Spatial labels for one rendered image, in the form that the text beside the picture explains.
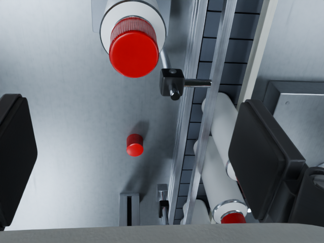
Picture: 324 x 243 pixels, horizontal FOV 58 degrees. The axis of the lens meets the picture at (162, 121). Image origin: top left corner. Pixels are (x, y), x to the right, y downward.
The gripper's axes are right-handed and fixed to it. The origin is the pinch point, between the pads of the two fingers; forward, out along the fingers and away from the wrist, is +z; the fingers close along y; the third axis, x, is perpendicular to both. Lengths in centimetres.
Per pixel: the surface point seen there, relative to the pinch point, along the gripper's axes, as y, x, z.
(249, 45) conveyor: 18.2, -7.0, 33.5
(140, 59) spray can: 0.4, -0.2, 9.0
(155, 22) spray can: 1.5, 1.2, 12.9
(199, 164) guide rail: 11.3, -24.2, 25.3
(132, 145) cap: 0.8, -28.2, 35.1
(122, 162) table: -1, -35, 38
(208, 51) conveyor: 11.9, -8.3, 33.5
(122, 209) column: -1, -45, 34
